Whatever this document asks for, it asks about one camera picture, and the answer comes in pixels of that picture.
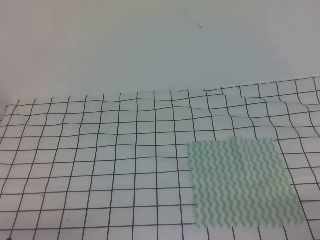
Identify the green wavy-striped towel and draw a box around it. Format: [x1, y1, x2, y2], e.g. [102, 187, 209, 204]
[187, 137, 306, 228]

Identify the white grid-pattern tablecloth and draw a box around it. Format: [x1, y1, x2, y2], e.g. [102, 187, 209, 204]
[0, 77, 320, 240]

